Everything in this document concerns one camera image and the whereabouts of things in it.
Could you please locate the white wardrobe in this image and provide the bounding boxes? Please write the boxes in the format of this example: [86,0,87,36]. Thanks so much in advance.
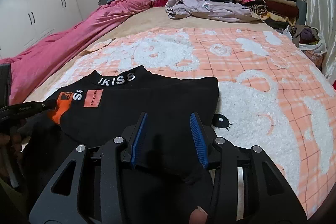
[1,0,82,58]

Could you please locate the pink checkered fleece blanket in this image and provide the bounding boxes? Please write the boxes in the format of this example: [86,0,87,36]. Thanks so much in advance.
[44,28,335,217]

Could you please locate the white bag of clothes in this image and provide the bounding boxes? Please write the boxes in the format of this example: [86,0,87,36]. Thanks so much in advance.
[288,25,327,69]

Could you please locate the right hand thumb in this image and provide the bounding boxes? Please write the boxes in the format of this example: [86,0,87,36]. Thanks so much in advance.
[189,206,208,224]

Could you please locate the dark red garment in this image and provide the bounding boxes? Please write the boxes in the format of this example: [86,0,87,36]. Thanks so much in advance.
[151,0,168,7]

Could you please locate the lilac crumpled garment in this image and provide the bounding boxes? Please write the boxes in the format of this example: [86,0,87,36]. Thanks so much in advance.
[165,0,259,23]

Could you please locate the pink quilt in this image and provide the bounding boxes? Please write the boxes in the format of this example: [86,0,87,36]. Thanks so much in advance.
[1,0,151,105]

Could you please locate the beige bed sheet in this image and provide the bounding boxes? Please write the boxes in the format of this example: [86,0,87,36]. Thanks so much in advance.
[26,7,274,102]

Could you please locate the black long sleeve shirt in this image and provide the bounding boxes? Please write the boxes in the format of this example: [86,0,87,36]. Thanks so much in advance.
[22,66,219,223]

